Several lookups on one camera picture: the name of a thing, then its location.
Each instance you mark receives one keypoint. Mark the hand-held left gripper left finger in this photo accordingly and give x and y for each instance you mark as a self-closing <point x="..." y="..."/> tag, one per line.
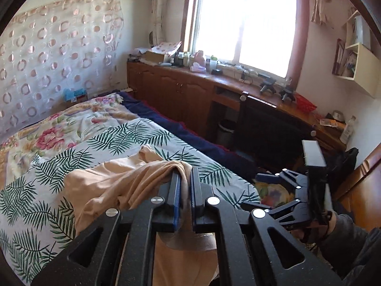
<point x="177" y="196"/>

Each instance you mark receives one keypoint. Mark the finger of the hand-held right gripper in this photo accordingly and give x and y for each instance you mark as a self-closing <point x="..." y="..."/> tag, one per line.
<point x="279" y="180"/>
<point x="276" y="213"/>

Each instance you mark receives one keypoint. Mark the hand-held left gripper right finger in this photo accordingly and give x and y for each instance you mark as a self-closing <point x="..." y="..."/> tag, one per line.
<point x="195" y="196"/>

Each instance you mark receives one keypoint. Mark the beige garment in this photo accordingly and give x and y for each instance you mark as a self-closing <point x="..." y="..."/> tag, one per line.
<point x="125" y="181"/>

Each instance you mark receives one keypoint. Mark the person's right forearm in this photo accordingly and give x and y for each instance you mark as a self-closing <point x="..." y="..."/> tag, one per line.
<point x="348" y="244"/>

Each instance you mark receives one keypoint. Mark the colourful floor cloth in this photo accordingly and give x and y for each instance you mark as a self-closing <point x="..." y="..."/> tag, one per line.
<point x="269" y="192"/>

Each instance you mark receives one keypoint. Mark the black bag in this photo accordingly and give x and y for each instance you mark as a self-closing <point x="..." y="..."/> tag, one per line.
<point x="345" y="166"/>

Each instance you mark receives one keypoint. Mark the wooden bed board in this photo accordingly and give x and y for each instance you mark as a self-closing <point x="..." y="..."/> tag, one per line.
<point x="363" y="190"/>

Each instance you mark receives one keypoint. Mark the black chair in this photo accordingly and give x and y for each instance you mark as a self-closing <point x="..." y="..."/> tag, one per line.
<point x="268" y="131"/>

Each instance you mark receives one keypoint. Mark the white plastic bottle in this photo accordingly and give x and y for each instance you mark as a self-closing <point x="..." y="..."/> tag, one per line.
<point x="347" y="131"/>

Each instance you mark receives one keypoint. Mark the grey trash bin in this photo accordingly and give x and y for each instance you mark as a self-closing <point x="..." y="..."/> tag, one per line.
<point x="225" y="132"/>

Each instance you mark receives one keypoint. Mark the metal bowl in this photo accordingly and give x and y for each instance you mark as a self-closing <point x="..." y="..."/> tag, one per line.
<point x="338" y="115"/>

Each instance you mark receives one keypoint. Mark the red bag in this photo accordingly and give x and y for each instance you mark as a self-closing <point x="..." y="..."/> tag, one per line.
<point x="305" y="102"/>

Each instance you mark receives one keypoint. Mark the wooden cabinet desk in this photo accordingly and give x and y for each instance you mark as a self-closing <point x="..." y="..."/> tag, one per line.
<point x="190" y="92"/>

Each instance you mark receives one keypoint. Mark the leaf print bedsheet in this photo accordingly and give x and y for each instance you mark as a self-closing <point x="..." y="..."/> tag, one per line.
<point x="59" y="184"/>

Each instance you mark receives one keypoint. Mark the floral blanket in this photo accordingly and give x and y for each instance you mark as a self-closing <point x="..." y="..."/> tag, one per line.
<point x="59" y="125"/>

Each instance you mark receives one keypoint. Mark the cardboard box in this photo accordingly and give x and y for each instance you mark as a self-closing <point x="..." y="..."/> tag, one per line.
<point x="154" y="56"/>

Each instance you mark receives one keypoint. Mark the blue box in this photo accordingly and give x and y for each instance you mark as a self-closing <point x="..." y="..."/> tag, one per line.
<point x="76" y="95"/>

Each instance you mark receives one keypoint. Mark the patterned paper sheet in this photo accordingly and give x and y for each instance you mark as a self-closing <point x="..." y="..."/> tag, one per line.
<point x="166" y="47"/>

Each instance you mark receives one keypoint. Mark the window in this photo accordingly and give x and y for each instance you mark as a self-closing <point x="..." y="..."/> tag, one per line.
<point x="247" y="20"/>

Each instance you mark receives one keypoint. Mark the tied beige curtain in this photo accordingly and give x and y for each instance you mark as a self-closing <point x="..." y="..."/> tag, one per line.
<point x="320" y="0"/>

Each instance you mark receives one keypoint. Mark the circle pattern lace curtain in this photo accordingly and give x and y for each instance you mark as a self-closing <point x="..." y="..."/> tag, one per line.
<point x="53" y="50"/>

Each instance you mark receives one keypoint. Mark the cream wall shelf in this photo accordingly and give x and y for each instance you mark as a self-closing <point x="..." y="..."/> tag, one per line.
<point x="357" y="56"/>

